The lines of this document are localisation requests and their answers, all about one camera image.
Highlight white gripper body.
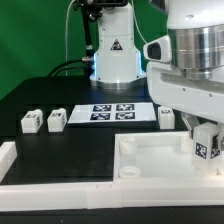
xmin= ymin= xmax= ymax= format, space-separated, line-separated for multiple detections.
xmin=143 ymin=35 xmax=224 ymax=123

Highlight white U-shaped fence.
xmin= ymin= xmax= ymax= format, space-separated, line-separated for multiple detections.
xmin=0 ymin=142 xmax=224 ymax=212

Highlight black cables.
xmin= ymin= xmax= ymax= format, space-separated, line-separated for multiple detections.
xmin=47 ymin=58 xmax=93 ymax=78

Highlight black camera pole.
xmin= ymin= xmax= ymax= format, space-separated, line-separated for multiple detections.
xmin=72 ymin=0 xmax=108 ymax=58

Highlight white cable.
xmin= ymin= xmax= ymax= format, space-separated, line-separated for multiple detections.
xmin=64 ymin=0 xmax=76 ymax=77

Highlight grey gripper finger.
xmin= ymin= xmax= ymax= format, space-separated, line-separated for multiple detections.
xmin=216 ymin=124 xmax=224 ymax=150
xmin=181 ymin=113 xmax=200 ymax=138

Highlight white square tabletop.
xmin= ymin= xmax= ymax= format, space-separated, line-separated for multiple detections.
xmin=113 ymin=130 xmax=224 ymax=183

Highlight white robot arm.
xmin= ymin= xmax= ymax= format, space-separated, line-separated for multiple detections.
xmin=90 ymin=0 xmax=224 ymax=147

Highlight white marker sheet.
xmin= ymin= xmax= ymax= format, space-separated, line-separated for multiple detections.
xmin=69 ymin=102 xmax=156 ymax=124

